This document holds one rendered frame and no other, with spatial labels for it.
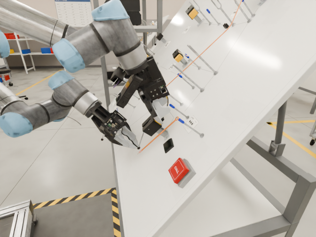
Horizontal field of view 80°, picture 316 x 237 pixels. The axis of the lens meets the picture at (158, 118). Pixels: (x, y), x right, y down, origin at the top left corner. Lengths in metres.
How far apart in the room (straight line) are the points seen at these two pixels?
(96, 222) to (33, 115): 1.31
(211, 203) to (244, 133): 0.45
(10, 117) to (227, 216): 0.80
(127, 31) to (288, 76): 0.38
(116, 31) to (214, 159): 0.38
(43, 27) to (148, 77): 0.30
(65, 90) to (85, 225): 1.37
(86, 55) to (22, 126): 0.30
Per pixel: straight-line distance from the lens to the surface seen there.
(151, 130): 0.63
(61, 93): 0.68
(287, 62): 0.55
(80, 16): 8.28
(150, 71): 0.53
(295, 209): 0.88
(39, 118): 0.69
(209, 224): 0.81
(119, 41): 0.49
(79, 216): 1.92
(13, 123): 0.66
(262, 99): 0.51
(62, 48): 0.49
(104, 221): 1.83
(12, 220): 1.84
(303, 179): 0.81
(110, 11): 0.48
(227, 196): 0.91
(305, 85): 4.62
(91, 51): 0.48
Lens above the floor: 1.44
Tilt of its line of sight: 26 degrees down
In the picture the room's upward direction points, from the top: straight up
